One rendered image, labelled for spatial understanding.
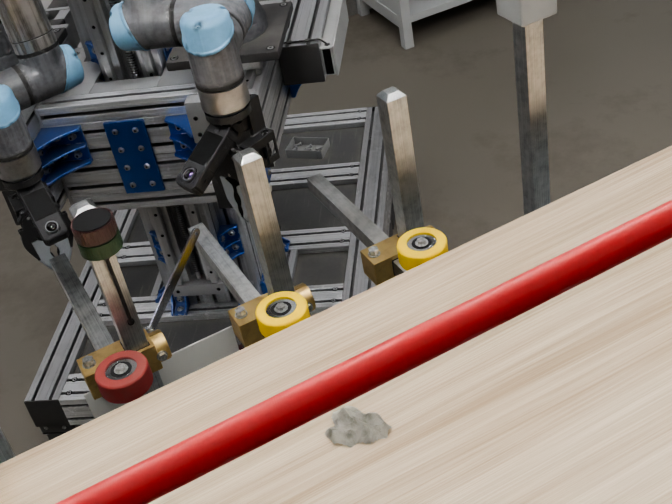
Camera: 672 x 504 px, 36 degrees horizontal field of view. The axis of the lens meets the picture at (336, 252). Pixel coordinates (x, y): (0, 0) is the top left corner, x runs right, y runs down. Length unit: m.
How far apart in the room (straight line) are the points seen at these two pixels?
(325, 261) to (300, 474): 1.50
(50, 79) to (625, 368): 1.08
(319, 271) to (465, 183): 0.79
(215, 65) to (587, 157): 2.08
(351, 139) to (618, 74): 1.11
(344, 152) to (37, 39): 1.53
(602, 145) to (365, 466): 2.32
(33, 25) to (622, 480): 1.20
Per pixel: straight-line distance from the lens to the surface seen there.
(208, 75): 1.53
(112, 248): 1.44
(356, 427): 1.35
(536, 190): 1.87
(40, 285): 3.39
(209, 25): 1.50
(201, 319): 2.69
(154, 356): 1.63
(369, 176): 3.04
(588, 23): 4.26
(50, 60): 1.87
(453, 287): 1.55
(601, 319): 1.48
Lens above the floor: 1.89
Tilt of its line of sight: 37 degrees down
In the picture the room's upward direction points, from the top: 12 degrees counter-clockwise
